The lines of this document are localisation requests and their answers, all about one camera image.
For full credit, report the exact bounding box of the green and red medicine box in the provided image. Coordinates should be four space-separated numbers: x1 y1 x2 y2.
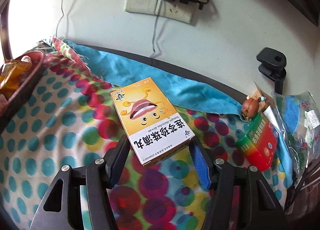
234 112 278 172

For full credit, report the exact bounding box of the polka dot cloth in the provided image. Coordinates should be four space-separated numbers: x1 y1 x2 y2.
0 36 287 230

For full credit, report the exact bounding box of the blue towel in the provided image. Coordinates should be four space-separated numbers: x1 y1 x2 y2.
64 38 294 188

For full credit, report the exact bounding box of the yellow medicine box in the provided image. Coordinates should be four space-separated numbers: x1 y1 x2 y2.
110 77 194 168

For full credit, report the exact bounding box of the adapter cable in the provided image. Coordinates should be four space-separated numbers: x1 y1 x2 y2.
150 15 159 58

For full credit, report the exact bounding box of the thin hanging cable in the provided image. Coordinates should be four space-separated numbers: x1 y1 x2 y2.
56 0 70 39

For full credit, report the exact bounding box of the yellow snack bag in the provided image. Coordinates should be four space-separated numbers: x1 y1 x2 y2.
0 61 32 95

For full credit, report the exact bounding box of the brown cardboard tag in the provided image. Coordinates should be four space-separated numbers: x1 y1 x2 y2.
254 81 273 113

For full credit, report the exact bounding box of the black clamp mount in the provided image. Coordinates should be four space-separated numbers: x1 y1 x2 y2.
256 47 287 95

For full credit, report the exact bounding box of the brown walnut figurine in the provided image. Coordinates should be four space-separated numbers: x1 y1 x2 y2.
241 96 265 120

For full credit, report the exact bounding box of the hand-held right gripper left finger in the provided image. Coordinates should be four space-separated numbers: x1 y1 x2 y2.
29 134 131 230

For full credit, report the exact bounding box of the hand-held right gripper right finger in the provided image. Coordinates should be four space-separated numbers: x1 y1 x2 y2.
189 137 289 230

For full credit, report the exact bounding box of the red plastic basin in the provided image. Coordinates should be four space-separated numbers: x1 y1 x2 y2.
0 50 48 125

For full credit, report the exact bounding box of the clear bag with blue items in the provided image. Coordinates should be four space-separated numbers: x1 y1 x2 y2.
271 91 320 178

